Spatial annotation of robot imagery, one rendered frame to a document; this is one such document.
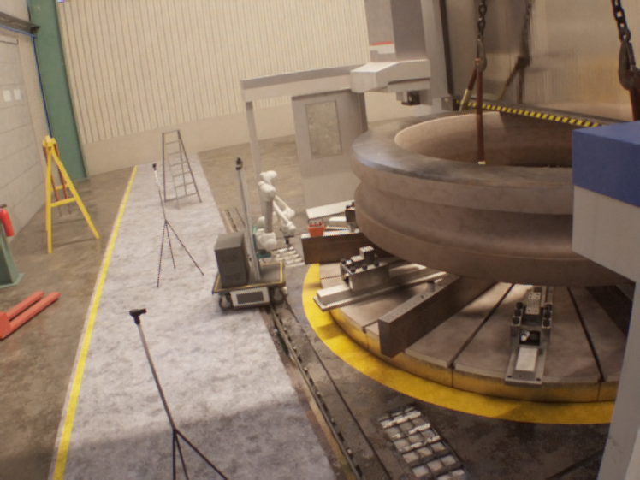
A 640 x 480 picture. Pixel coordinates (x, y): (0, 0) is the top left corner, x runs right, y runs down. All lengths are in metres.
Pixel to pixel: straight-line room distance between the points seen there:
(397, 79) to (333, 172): 2.31
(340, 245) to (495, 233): 2.60
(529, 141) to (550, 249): 4.44
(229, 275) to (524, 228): 3.61
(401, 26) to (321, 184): 3.28
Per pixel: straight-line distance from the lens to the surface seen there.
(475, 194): 4.51
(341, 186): 9.80
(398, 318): 4.60
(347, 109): 9.62
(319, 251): 6.75
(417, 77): 8.64
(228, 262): 6.41
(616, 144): 1.48
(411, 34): 8.69
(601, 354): 4.83
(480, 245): 4.75
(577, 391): 4.66
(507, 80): 8.49
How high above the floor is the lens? 2.96
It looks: 20 degrees down
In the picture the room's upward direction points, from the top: 7 degrees counter-clockwise
